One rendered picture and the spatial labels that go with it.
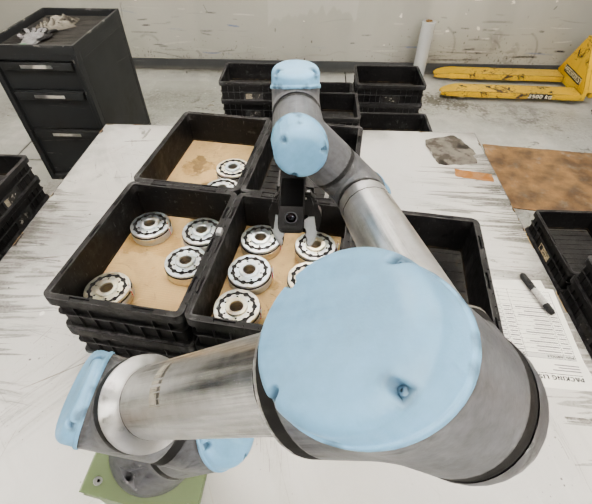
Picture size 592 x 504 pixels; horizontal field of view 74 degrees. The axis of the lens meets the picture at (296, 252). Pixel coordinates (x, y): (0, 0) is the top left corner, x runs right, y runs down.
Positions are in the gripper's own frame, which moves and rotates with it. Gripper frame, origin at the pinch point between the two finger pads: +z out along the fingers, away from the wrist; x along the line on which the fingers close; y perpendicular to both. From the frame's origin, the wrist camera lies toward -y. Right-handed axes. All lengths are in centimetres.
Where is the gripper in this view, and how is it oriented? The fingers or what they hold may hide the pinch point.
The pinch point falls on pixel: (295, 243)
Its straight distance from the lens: 83.1
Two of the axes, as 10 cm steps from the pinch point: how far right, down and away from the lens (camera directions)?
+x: -10.0, -0.4, 0.4
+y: 0.6, -7.2, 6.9
